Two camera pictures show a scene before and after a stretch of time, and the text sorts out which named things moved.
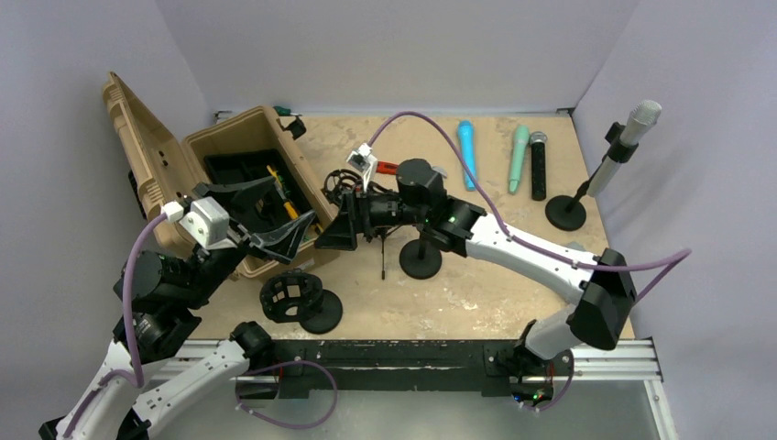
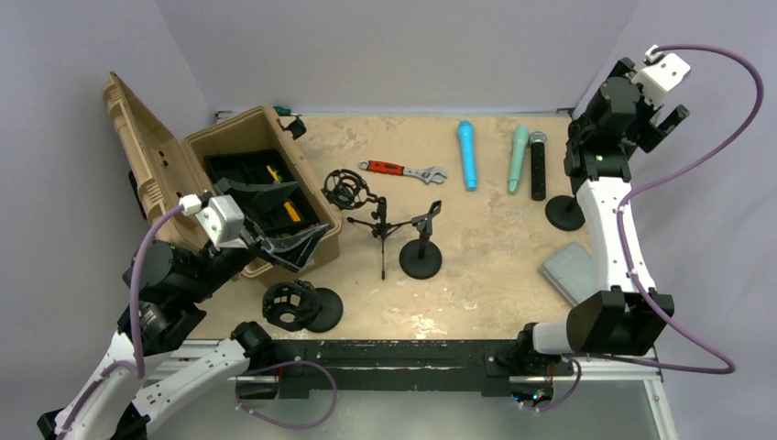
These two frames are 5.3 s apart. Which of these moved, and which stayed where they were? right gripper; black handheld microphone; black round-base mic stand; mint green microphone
Moved: right gripper
Stayed: black round-base mic stand; mint green microphone; black handheld microphone
